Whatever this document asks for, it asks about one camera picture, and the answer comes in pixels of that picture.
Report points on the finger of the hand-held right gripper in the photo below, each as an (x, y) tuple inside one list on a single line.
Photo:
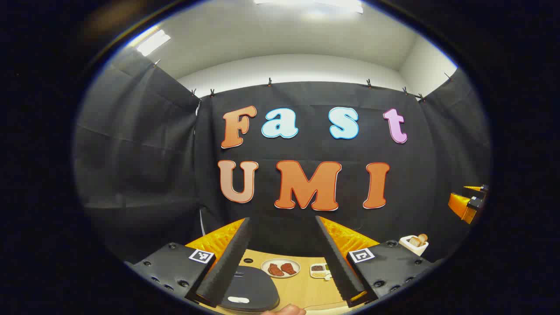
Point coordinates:
[(461, 205), (477, 188)]

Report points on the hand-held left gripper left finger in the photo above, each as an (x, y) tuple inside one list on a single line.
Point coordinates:
[(227, 262)]

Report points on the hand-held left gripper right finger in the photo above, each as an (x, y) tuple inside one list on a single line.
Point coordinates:
[(339, 267)]

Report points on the dark grey rice cooker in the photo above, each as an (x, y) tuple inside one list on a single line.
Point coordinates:
[(256, 284)]

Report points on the white divided bean dish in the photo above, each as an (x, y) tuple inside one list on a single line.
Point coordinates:
[(318, 271)]

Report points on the red meat slice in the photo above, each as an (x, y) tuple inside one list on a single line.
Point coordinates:
[(275, 270), (288, 268)]

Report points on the toasted bread slice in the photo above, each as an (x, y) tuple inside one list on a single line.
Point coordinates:
[(423, 237), (414, 241)]

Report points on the white round plate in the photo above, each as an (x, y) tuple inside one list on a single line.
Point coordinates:
[(280, 262)]

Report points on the white toaster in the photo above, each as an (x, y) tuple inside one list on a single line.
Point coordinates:
[(413, 249)]

